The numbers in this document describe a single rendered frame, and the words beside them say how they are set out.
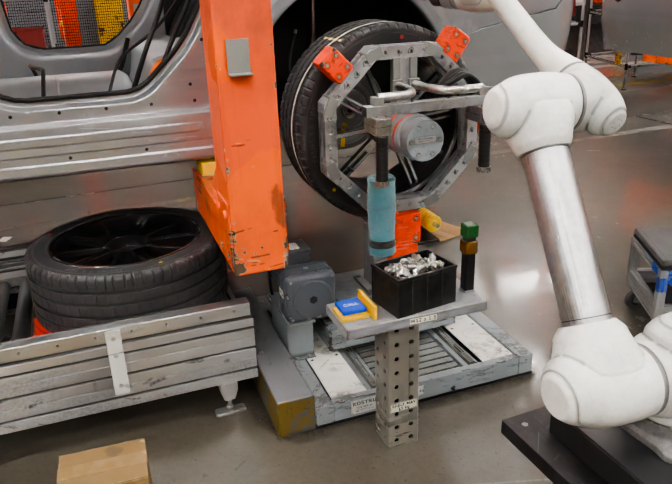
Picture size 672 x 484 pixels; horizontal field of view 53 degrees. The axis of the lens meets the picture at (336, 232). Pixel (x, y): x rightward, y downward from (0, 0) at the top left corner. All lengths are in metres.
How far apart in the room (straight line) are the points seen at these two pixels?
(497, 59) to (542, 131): 1.30
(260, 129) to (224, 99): 0.13
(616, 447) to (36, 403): 1.56
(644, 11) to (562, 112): 3.16
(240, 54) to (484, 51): 1.19
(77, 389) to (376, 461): 0.90
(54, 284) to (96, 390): 0.35
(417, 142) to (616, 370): 0.95
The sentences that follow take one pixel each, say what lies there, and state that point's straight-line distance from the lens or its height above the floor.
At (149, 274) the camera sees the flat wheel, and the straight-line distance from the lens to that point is 2.15.
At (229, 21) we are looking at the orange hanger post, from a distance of 1.82.
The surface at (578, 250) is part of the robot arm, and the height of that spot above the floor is 0.79.
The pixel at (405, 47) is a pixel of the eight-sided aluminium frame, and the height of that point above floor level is 1.11.
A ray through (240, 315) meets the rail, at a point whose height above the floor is 0.35.
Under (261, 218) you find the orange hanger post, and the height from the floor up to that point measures 0.69.
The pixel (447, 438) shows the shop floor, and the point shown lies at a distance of 2.18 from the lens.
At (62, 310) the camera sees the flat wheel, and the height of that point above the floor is 0.38.
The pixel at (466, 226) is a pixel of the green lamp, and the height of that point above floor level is 0.66.
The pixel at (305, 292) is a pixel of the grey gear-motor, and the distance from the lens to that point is 2.24.
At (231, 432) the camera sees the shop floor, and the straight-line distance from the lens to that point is 2.24.
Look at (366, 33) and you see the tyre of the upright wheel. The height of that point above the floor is 1.15.
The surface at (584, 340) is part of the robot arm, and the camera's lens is 1.44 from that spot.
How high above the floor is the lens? 1.34
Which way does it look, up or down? 21 degrees down
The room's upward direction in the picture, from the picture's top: 2 degrees counter-clockwise
